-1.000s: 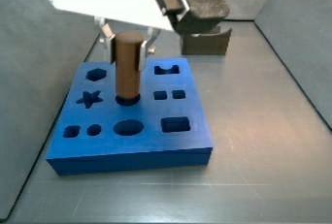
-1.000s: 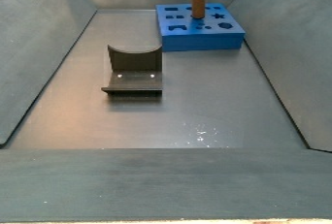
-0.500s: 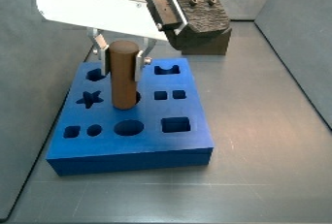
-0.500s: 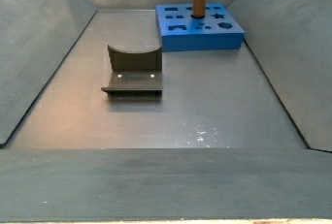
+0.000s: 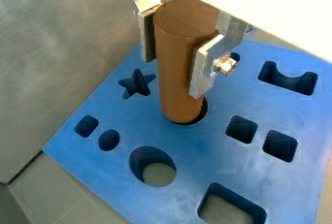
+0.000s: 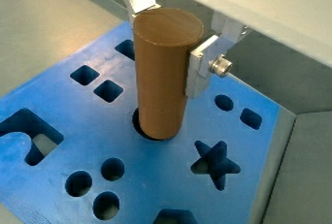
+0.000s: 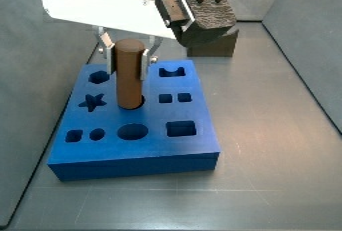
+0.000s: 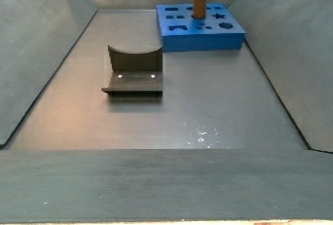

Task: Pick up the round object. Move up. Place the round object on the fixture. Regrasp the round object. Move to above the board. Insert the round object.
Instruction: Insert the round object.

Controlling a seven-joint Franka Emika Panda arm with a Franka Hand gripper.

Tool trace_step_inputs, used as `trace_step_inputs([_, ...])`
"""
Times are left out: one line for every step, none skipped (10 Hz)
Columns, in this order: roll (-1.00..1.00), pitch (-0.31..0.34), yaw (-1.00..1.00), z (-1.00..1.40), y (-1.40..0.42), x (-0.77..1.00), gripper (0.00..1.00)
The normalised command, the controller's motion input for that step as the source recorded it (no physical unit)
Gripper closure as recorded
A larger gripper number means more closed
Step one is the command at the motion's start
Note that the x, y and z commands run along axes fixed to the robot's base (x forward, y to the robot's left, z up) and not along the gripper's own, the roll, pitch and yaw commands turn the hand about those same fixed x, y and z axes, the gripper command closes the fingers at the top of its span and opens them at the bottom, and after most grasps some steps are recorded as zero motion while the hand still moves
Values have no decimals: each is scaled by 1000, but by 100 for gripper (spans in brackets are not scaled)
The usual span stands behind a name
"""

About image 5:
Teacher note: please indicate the blue foam shape-sorting block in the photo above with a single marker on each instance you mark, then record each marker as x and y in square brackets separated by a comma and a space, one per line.
[258, 151]

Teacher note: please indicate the brown wooden cylinder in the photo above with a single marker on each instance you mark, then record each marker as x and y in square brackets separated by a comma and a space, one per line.
[184, 26]

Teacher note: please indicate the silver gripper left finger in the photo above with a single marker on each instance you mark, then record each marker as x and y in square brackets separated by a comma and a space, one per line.
[146, 8]

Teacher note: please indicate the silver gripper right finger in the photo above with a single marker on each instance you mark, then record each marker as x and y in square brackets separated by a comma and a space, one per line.
[212, 58]

